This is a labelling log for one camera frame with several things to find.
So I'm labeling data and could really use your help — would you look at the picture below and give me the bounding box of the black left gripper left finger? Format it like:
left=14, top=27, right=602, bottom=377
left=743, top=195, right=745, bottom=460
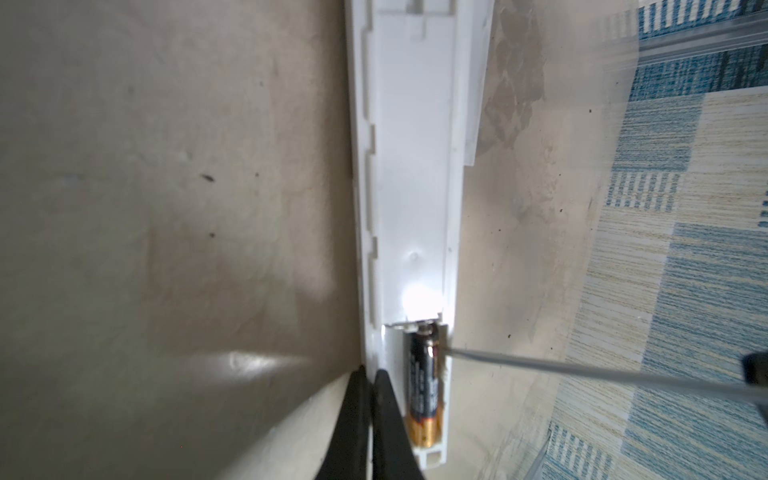
left=315, top=366, right=371, bottom=480

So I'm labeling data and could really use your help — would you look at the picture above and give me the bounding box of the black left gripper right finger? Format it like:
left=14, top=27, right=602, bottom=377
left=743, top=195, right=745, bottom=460
left=371, top=369, right=424, bottom=480

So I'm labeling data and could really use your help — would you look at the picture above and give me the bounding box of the black gold AAA battery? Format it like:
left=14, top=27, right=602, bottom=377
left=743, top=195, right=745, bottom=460
left=407, top=321, right=441, bottom=448

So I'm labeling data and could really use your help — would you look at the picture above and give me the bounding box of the orange black screwdriver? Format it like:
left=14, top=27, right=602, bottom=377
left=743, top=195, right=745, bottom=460
left=445, top=348, right=767, bottom=423

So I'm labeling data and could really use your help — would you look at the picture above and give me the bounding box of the long white remote control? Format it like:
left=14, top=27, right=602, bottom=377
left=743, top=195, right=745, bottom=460
left=344, top=0, right=496, bottom=471

